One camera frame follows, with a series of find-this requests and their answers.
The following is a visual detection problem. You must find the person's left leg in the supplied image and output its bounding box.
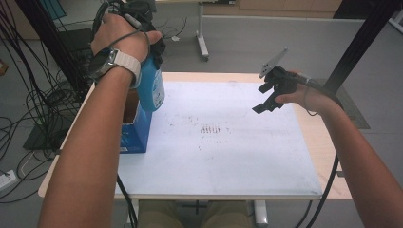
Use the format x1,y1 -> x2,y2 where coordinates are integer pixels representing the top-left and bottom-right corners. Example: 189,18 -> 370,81
137,199 -> 188,228

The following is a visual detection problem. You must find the white table leg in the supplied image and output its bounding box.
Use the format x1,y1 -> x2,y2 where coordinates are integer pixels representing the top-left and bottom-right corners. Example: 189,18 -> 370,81
126,199 -> 144,228
253,199 -> 269,228

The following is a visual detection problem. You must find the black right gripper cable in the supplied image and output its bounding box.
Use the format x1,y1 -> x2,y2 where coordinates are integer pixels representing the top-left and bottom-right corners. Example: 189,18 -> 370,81
296,71 -> 345,228

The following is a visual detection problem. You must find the person's leg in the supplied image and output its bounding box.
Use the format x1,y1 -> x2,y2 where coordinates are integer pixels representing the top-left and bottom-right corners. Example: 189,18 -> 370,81
137,199 -> 188,228
203,199 -> 255,228

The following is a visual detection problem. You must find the black computer case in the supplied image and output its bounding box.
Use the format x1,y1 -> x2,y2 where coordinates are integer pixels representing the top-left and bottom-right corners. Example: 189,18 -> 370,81
59,28 -> 96,75

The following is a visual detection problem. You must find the blue detergent bottle white cap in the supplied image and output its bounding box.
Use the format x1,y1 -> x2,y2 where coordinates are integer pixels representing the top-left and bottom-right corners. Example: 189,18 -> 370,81
136,55 -> 166,113

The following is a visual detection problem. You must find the white background table frame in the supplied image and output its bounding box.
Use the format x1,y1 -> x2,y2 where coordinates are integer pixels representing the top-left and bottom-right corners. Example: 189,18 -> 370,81
195,1 -> 210,63

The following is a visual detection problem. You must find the tangle of black floor cables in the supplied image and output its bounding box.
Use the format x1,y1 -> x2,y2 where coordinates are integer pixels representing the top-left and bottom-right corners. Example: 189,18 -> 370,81
0,0 -> 93,203

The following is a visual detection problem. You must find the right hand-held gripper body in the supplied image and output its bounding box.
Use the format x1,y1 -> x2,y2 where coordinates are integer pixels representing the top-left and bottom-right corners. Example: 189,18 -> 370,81
259,47 -> 300,98

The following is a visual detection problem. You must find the person's right hand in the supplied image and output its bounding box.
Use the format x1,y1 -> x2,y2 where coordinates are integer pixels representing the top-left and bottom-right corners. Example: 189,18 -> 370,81
275,69 -> 331,112

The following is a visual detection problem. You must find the grey floor mat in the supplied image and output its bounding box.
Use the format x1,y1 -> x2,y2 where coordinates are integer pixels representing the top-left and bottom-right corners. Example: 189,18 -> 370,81
331,85 -> 371,130

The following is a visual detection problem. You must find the blue cardboard box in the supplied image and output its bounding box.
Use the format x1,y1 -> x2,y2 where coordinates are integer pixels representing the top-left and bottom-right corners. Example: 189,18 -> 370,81
119,88 -> 153,155

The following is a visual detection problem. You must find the black metal pole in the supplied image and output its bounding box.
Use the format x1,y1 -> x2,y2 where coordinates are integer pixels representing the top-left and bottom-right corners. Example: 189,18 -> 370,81
15,0 -> 93,93
322,0 -> 403,99

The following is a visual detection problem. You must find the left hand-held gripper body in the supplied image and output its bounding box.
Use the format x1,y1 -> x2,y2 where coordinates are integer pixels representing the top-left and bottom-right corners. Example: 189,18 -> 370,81
118,0 -> 159,32

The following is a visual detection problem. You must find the wristwatch with beige band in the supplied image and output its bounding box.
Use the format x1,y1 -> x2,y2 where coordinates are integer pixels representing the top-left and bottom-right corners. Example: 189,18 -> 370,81
87,47 -> 143,89

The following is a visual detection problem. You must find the person's left hand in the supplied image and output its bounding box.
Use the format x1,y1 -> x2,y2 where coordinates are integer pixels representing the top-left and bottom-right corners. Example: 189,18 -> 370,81
90,12 -> 163,64

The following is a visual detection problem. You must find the person's right leg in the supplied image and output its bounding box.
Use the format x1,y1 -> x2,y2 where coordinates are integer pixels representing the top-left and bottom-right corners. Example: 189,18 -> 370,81
203,199 -> 255,228

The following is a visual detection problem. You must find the thin grey wrist cord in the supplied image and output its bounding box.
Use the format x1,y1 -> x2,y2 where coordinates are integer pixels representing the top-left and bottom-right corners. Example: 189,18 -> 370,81
106,12 -> 151,63

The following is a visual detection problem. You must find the white table mat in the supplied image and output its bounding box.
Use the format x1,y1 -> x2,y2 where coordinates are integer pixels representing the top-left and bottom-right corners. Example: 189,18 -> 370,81
115,80 -> 323,200

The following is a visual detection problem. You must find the white power strip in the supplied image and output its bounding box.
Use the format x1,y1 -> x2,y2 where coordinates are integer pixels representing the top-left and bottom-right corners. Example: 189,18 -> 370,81
0,169 -> 19,192

